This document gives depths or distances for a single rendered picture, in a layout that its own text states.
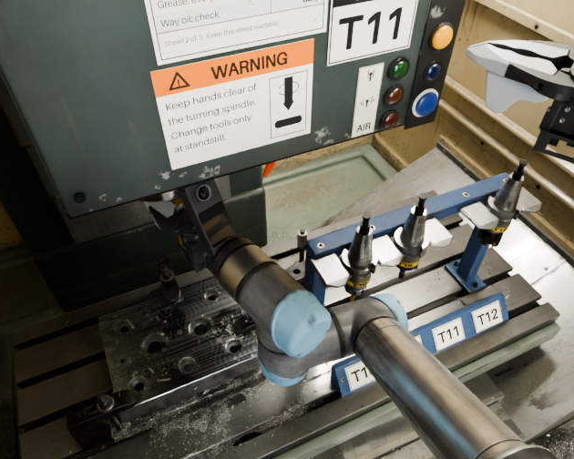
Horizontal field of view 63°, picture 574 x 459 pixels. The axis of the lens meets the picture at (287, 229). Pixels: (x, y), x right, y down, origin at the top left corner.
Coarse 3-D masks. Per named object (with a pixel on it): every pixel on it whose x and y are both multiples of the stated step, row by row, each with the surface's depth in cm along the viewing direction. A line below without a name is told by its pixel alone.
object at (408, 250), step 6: (396, 234) 87; (426, 234) 87; (396, 240) 86; (426, 240) 86; (396, 246) 86; (402, 246) 85; (408, 246) 85; (420, 246) 85; (426, 246) 85; (408, 252) 85; (414, 252) 86; (420, 252) 86; (408, 258) 86
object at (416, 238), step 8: (408, 216) 83; (416, 216) 81; (424, 216) 81; (408, 224) 83; (416, 224) 82; (424, 224) 82; (400, 232) 87; (408, 232) 83; (416, 232) 83; (424, 232) 84; (408, 240) 84; (416, 240) 84
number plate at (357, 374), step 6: (348, 366) 98; (354, 366) 98; (360, 366) 98; (348, 372) 98; (354, 372) 98; (360, 372) 98; (366, 372) 99; (348, 378) 98; (354, 378) 98; (360, 378) 99; (366, 378) 99; (372, 378) 99; (354, 384) 98; (360, 384) 99
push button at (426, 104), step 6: (426, 96) 55; (432, 96) 55; (420, 102) 55; (426, 102) 55; (432, 102) 56; (420, 108) 56; (426, 108) 56; (432, 108) 56; (420, 114) 56; (426, 114) 57
